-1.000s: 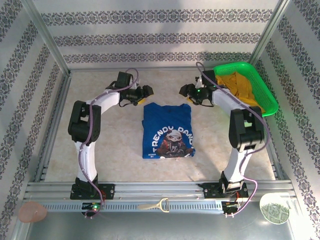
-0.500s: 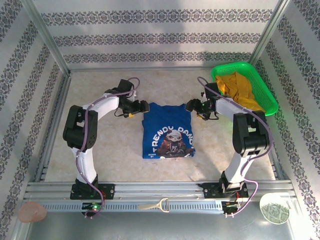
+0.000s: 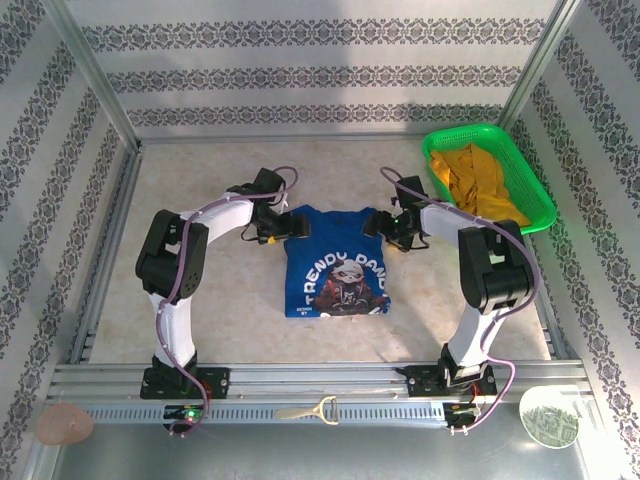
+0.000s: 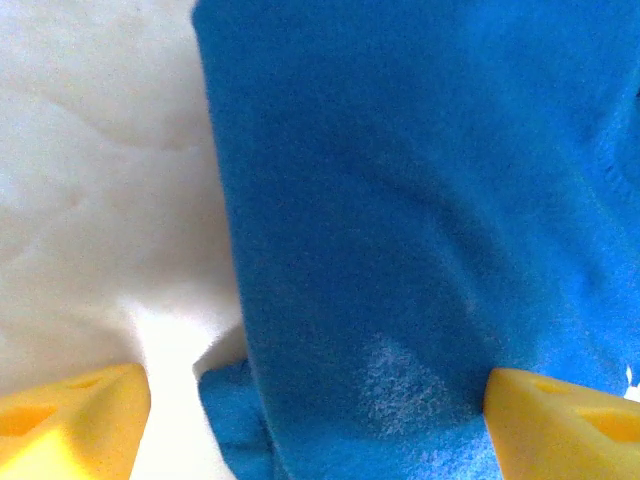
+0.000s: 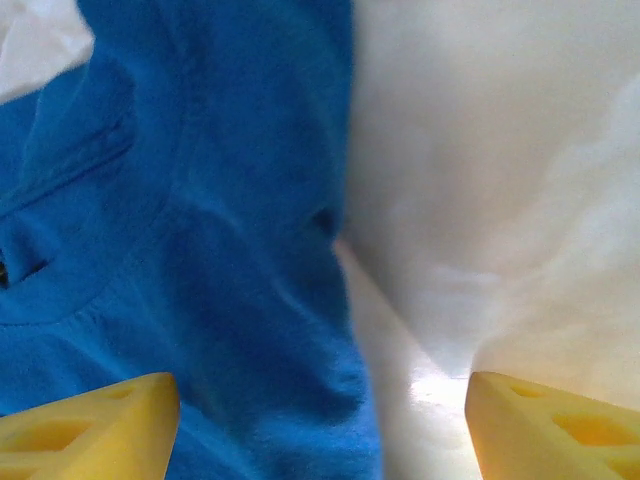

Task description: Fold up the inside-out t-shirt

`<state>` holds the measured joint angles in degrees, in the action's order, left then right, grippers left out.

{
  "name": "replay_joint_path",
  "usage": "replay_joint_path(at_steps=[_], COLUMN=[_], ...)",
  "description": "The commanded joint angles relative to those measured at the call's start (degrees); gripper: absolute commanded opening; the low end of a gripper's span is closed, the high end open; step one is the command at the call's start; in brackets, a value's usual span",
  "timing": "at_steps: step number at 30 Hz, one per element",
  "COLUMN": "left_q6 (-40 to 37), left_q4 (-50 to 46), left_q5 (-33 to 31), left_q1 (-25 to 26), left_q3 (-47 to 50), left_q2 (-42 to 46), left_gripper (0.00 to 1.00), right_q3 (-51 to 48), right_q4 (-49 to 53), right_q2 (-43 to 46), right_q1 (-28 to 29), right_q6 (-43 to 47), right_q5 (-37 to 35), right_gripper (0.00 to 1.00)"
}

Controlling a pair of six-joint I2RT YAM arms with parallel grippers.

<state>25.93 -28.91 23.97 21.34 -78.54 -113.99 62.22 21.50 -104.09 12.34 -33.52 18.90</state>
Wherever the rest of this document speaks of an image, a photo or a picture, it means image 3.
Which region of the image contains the aluminium mounting rail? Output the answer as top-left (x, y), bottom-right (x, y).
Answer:
top-left (47, 360), bottom-right (589, 401)

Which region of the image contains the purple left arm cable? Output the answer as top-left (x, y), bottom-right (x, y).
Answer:
top-left (155, 165), bottom-right (300, 439)

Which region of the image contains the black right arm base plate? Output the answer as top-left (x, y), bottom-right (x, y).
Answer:
top-left (403, 364), bottom-right (499, 399)

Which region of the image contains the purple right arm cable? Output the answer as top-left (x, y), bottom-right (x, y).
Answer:
top-left (379, 166), bottom-right (543, 434)

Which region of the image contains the orange cloth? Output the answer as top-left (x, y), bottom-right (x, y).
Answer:
top-left (429, 142), bottom-right (532, 229)

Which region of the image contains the green patterned bowl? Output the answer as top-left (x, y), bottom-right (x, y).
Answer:
top-left (518, 384), bottom-right (580, 450)

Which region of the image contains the aluminium back rail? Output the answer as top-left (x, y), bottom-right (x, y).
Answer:
top-left (137, 130), bottom-right (494, 146)

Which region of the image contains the aluminium side rail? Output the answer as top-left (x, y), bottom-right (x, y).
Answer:
top-left (69, 142), bottom-right (146, 364)
top-left (487, 137), bottom-right (581, 362)

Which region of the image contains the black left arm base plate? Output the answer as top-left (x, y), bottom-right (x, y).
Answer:
top-left (139, 366), bottom-right (231, 400)

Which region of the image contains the blue t-shirt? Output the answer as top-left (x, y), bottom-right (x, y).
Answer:
top-left (283, 205), bottom-right (392, 319)

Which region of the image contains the pink round lump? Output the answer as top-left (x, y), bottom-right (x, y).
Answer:
top-left (35, 402), bottom-right (95, 446)

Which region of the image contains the aluminium frame post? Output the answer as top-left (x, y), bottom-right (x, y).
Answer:
top-left (42, 0), bottom-right (144, 151)
top-left (492, 0), bottom-right (585, 146)

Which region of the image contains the slotted grey cable duct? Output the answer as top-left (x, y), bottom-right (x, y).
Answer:
top-left (84, 402), bottom-right (451, 425)

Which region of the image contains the cream vegetable peeler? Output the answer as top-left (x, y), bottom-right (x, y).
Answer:
top-left (274, 395), bottom-right (340, 426)

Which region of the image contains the green plastic basket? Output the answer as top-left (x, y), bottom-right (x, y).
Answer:
top-left (421, 123), bottom-right (558, 236)

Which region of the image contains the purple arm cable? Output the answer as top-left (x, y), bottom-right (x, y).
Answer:
top-left (155, 165), bottom-right (300, 439)
top-left (379, 166), bottom-right (543, 434)

